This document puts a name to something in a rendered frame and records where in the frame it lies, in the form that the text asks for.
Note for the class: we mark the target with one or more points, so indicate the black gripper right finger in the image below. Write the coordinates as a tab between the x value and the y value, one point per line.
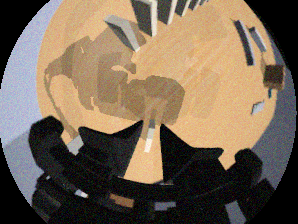
177	155

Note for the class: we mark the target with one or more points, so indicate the teal rectangular block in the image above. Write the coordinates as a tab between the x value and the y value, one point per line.
270	93

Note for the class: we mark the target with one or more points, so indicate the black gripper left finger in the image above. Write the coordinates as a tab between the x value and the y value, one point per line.
120	145

